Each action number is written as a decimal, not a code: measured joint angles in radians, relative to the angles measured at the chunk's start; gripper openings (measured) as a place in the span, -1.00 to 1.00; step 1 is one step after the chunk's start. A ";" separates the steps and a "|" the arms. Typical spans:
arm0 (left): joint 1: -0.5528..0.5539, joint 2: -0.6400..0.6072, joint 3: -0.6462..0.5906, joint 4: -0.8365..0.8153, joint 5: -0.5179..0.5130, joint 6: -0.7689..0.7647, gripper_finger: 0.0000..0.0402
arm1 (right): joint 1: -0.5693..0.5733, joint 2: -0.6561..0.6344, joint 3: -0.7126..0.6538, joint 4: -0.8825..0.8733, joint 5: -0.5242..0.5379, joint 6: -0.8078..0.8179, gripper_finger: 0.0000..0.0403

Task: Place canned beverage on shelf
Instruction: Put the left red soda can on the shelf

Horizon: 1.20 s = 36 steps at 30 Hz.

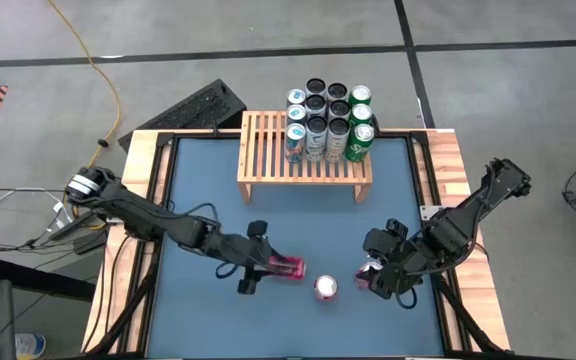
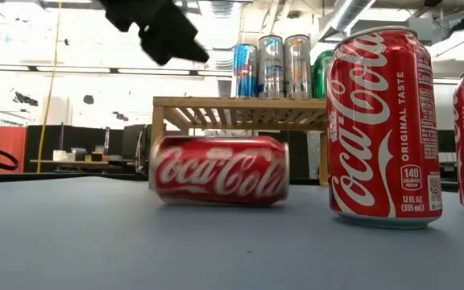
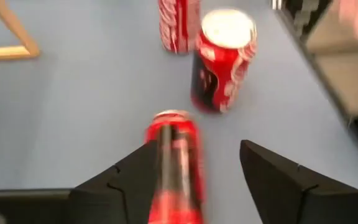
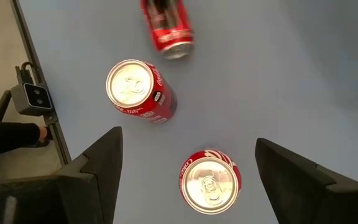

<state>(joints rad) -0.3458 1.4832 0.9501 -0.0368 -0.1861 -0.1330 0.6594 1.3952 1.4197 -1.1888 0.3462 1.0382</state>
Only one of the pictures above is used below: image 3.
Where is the wooden slatted shelf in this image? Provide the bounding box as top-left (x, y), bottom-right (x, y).
top-left (0, 0), bottom-right (40, 62)

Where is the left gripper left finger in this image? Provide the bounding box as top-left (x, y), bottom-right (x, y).
top-left (0, 139), bottom-right (160, 224)

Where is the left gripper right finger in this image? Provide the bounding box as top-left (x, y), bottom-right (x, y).
top-left (239, 139), bottom-right (358, 224)

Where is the red Star Wars cola can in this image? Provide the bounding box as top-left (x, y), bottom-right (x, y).
top-left (144, 109), bottom-right (205, 224)

